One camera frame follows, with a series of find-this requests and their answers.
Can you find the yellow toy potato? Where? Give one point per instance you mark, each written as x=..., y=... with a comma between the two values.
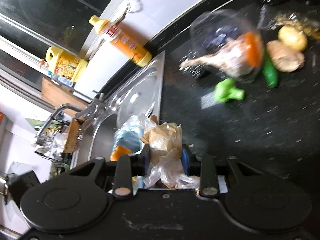
x=293, y=38

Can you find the brown ginger piece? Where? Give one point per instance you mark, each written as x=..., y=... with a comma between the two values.
x=284, y=58

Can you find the small green toy broccoli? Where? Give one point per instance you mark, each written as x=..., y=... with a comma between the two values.
x=226, y=90

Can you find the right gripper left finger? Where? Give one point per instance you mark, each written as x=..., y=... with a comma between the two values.
x=129, y=166

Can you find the steel wool ball on counter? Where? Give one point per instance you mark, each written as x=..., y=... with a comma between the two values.
x=195, y=71

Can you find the blue bin with plastic liner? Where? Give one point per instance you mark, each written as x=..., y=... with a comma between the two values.
x=128, y=136

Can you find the stainless steel sink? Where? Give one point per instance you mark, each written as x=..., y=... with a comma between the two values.
x=96, y=137

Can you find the orange carrot slice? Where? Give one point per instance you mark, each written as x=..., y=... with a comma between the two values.
x=253, y=49

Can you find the plastic water bottle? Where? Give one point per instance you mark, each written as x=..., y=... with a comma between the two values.
x=62, y=80

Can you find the thin drinking water tap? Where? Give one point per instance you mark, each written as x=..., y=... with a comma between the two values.
x=93, y=109

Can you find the dish drying rack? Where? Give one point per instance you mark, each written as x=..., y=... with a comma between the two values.
x=51, y=143

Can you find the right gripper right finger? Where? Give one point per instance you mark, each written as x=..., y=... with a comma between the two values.
x=202, y=167

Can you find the orange dish soap bottle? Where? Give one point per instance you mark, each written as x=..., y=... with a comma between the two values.
x=113, y=34

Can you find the clear glass bowl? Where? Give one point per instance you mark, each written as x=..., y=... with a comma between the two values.
x=212, y=30

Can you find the round sink lid cover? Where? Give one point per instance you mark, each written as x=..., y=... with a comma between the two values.
x=139, y=99

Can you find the clear plastic bag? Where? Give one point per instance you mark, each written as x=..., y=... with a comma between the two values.
x=165, y=143

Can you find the yellow detergent jug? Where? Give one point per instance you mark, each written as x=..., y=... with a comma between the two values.
x=60, y=62

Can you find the wooden cutting board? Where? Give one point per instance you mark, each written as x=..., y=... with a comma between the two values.
x=56, y=96

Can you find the green toy cucumber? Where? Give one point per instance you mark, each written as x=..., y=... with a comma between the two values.
x=270, y=72

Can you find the wicker basket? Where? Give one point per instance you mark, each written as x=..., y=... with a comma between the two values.
x=71, y=143

